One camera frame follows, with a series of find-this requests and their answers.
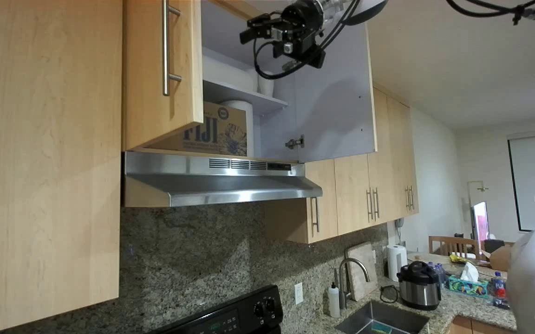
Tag black silver pressure cooker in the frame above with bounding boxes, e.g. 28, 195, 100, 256
397, 261, 442, 310

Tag wooden cabinet door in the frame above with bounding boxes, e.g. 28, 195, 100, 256
122, 0, 204, 150

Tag wooden upper cabinets right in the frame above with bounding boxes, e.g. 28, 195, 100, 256
265, 85, 421, 245

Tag white paper towel roll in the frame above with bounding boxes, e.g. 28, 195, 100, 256
386, 245, 407, 280

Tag stainless steel range hood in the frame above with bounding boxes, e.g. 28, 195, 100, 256
122, 152, 323, 208

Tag wooden cutting board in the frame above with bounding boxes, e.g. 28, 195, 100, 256
347, 243, 377, 297

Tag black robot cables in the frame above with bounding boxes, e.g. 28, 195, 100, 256
251, 0, 535, 81

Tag black stove control panel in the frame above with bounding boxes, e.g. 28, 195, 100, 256
150, 286, 284, 334

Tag steel kitchen sink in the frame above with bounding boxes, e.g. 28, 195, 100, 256
336, 300, 429, 334

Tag white cups on shelf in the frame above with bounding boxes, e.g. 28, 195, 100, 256
256, 78, 275, 96

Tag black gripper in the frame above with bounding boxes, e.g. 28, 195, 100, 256
239, 0, 325, 68

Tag white wall outlet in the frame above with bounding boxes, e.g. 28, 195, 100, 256
293, 282, 304, 304

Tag tissue box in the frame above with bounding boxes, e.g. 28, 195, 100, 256
446, 263, 488, 297

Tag white soap bottle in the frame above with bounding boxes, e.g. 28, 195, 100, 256
327, 284, 340, 317

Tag open right cabinet door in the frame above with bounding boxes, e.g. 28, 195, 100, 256
254, 24, 375, 161

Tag wooden chair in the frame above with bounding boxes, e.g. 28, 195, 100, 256
429, 235, 477, 256

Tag chrome kitchen faucet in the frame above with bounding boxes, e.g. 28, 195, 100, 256
338, 256, 369, 310

